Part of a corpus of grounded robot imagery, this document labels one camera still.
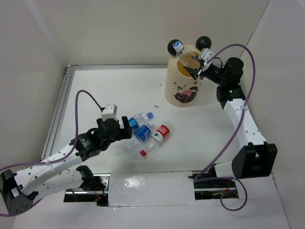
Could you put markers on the crushed blue-label bottle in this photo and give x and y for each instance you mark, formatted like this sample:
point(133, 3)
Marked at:
point(133, 123)

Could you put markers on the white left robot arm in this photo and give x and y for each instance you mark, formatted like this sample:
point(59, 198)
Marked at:
point(23, 189)

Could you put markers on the aluminium rail frame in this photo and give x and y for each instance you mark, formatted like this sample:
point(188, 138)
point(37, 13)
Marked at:
point(200, 131)

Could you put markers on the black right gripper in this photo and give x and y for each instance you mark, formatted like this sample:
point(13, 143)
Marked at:
point(193, 72)

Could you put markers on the cream cat-print bin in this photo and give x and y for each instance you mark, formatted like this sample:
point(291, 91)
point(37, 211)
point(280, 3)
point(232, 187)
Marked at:
point(181, 89)

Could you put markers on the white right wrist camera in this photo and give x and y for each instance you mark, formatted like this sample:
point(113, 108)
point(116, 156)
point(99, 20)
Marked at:
point(205, 55)

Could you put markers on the clear unlabelled bottle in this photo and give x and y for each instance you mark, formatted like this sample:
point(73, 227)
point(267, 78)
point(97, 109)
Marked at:
point(186, 56)

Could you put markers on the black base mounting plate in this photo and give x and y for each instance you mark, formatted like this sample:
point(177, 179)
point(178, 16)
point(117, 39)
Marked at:
point(150, 190)

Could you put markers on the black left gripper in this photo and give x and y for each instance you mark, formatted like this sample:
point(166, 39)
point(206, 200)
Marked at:
point(125, 133)

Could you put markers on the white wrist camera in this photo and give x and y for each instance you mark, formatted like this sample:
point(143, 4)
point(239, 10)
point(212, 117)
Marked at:
point(205, 55)
point(109, 112)

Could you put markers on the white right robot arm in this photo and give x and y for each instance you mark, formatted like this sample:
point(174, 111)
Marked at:
point(256, 156)

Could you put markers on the red-label red-cap bottle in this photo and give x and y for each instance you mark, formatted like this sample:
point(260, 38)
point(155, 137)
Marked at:
point(158, 136)

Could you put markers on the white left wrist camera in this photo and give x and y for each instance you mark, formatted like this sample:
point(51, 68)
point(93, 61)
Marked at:
point(109, 112)

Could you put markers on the blue-cap clear bottle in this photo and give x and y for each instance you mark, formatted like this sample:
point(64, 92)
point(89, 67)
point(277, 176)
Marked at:
point(143, 118)

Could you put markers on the blue-label clear bottle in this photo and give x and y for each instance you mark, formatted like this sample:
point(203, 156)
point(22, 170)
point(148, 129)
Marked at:
point(138, 139)

